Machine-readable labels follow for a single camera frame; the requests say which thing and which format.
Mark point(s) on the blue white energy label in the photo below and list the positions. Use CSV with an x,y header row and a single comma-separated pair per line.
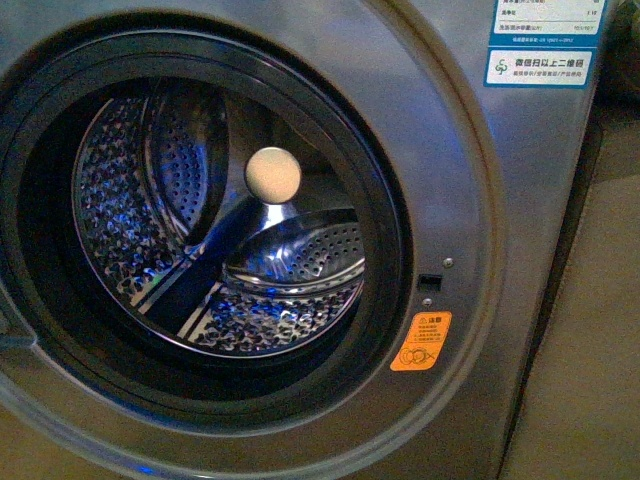
x,y
544,43

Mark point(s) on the orange warning sticker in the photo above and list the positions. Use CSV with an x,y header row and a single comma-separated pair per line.
x,y
423,343

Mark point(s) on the grey front-load washing machine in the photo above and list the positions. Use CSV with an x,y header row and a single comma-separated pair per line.
x,y
219,218

